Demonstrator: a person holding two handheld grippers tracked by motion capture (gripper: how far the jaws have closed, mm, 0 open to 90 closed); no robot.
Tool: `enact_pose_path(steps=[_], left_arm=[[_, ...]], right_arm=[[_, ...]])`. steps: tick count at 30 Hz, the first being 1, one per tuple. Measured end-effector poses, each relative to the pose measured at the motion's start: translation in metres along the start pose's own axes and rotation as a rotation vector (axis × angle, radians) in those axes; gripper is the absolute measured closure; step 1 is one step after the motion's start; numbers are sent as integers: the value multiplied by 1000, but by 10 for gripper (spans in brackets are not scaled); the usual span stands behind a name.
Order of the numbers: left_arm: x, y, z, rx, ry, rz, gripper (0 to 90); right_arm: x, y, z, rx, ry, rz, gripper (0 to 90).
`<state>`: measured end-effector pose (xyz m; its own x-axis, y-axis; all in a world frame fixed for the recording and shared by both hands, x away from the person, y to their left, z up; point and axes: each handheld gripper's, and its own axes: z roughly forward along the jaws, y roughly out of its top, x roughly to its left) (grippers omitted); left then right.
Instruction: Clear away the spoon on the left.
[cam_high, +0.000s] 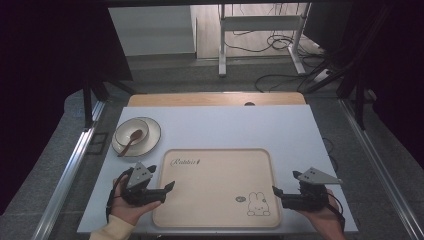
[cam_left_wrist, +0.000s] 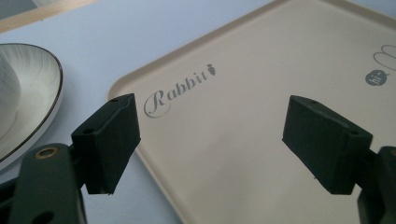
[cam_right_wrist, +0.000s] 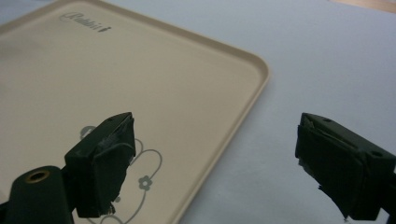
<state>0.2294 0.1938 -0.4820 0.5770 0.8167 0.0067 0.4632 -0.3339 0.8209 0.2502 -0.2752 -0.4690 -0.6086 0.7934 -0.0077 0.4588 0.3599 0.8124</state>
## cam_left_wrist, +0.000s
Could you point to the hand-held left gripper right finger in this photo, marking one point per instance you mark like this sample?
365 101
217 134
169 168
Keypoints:
323 146

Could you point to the beige plastic tray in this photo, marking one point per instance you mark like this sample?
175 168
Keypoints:
249 124

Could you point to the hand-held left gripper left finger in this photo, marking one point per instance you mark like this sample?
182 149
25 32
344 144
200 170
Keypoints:
106 143

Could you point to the white plate with dark rim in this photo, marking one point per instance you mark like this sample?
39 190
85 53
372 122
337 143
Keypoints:
25 99

